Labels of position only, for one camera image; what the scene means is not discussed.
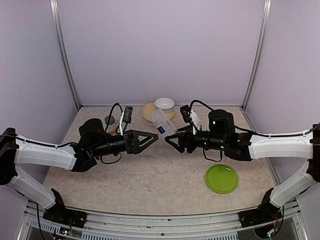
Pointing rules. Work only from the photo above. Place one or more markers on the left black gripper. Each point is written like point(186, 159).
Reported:
point(135, 148)

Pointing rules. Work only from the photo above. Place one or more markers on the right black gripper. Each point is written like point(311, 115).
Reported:
point(183, 137)

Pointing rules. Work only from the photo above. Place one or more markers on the clear plastic pill organizer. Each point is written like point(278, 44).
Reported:
point(162, 122)

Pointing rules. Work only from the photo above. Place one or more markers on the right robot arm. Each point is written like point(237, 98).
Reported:
point(248, 145)

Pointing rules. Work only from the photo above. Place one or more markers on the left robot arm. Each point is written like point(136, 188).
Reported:
point(75, 157)

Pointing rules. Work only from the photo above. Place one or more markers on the orange pill bottle grey cap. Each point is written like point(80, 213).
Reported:
point(111, 126)

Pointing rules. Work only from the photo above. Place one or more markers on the beige round plate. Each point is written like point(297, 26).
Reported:
point(150, 109)

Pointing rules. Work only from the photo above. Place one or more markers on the white ceramic bowl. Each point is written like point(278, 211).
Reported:
point(165, 104)

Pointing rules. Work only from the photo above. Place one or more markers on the green round plate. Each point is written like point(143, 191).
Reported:
point(221, 179)

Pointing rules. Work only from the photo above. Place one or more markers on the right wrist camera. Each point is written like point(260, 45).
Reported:
point(190, 116)

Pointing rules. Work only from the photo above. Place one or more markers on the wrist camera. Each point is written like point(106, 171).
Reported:
point(190, 116)
point(125, 119)

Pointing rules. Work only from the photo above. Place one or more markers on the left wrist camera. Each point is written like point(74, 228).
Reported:
point(125, 119)

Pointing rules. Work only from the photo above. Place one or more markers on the front aluminium rail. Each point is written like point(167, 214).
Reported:
point(114, 226)

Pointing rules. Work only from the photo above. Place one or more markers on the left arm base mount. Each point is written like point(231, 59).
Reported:
point(58, 213)

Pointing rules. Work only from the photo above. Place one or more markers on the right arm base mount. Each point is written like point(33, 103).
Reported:
point(264, 213)

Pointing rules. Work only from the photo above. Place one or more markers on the right aluminium frame post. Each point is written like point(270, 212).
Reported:
point(258, 53)

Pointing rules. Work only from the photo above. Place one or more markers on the aluminium frame post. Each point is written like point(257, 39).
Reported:
point(54, 6)
point(258, 53)

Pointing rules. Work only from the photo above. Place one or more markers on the left aluminium frame post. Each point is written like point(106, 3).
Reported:
point(54, 6)

